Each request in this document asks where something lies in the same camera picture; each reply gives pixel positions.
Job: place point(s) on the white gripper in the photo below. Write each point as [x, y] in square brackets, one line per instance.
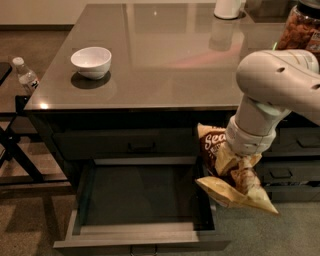
[249, 141]

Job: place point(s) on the brown yellow chip bag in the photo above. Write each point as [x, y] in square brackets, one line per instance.
[222, 188]

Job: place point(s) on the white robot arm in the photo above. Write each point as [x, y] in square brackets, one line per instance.
[274, 83]

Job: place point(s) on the middle right grey drawer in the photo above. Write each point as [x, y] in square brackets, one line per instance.
[289, 171]

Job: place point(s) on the bottom right grey drawer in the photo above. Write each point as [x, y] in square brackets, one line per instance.
[293, 193]

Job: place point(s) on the top right grey drawer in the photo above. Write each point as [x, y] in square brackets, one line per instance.
[296, 136]

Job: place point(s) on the top left grey drawer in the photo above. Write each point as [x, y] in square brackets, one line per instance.
[126, 143]

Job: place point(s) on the open middle grey drawer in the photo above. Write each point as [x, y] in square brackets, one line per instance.
[141, 210]

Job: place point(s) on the grey cabinet with glass top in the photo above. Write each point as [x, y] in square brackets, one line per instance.
[173, 66]

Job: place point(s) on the clear jar of nuts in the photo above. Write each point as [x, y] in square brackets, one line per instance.
[302, 28]

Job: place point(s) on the white cup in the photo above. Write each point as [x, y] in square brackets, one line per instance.
[227, 9]

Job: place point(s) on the white ceramic bowl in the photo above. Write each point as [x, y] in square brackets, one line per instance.
[92, 62]

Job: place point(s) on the clear plastic water bottle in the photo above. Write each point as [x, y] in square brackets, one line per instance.
[27, 77]

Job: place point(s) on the black side table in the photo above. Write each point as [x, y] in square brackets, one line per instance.
[11, 110]

